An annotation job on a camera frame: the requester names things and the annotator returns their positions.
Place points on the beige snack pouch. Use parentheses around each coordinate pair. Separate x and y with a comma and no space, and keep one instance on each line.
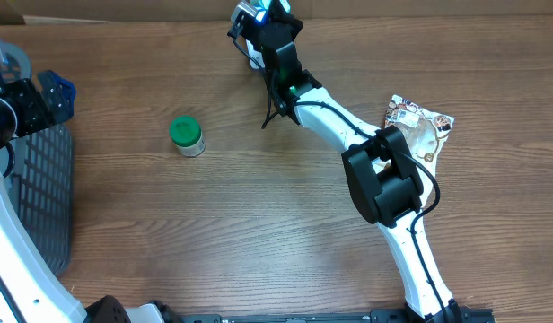
(425,131)

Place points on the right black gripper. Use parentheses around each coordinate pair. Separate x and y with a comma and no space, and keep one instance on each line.
(280,16)

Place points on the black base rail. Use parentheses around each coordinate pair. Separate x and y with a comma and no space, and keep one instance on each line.
(374,316)

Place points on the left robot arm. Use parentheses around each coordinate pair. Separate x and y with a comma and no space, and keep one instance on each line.
(30,292)

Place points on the grey plastic basket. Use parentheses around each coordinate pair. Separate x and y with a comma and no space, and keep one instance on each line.
(39,152)

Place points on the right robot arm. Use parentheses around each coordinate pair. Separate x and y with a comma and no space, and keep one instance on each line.
(388,186)

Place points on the white barcode scanner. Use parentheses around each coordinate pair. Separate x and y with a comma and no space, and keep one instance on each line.
(256,61)

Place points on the cardboard back panel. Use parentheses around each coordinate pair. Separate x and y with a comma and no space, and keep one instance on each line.
(17,11)

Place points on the green lid container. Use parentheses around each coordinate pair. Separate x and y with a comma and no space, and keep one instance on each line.
(187,135)

